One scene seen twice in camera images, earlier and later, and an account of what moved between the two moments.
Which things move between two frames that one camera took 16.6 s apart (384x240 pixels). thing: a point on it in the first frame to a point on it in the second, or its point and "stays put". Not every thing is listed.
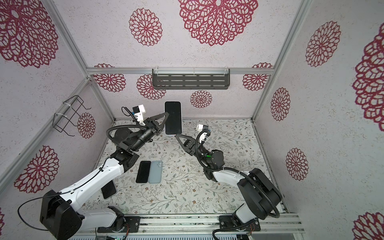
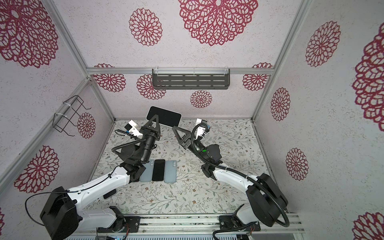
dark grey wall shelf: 191,78 stays put
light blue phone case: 155,172 to 170,171
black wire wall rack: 74,106 stays put
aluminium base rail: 186,224 stays put
